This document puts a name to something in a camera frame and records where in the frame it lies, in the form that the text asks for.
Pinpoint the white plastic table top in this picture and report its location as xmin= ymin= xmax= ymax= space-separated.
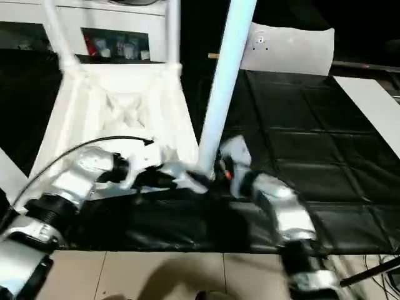
xmin=14 ymin=61 xmax=216 ymax=207

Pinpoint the white plastic table leg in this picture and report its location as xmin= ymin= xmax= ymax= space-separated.
xmin=43 ymin=0 xmax=83 ymax=74
xmin=198 ymin=0 xmax=259 ymax=176
xmin=0 ymin=146 xmax=29 ymax=201
xmin=165 ymin=0 xmax=184 ymax=74

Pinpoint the black padded mat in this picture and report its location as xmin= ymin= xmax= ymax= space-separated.
xmin=0 ymin=46 xmax=400 ymax=256

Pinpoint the dark right robot foot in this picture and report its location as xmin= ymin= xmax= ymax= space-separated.
xmin=196 ymin=290 xmax=232 ymax=300

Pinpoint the white curved plastic panel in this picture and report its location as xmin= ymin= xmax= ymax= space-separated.
xmin=240 ymin=21 xmax=336 ymax=76

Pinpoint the white glass-door cabinet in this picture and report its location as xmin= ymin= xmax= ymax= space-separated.
xmin=0 ymin=0 xmax=182 ymax=63

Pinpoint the white flat board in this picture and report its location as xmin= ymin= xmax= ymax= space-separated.
xmin=332 ymin=76 xmax=400 ymax=148

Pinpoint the dark side table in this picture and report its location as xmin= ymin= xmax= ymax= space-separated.
xmin=331 ymin=61 xmax=400 ymax=79

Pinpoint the black metal rod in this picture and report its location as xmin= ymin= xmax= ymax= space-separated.
xmin=339 ymin=259 xmax=400 ymax=288

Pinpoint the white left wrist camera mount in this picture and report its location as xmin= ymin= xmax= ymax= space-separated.
xmin=123 ymin=142 xmax=166 ymax=190

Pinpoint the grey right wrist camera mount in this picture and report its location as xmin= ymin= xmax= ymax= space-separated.
xmin=220 ymin=136 xmax=253 ymax=198

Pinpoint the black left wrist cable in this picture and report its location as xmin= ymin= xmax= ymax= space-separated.
xmin=14 ymin=135 xmax=156 ymax=207

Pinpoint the grey cable coil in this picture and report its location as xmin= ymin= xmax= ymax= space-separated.
xmin=362 ymin=252 xmax=400 ymax=298

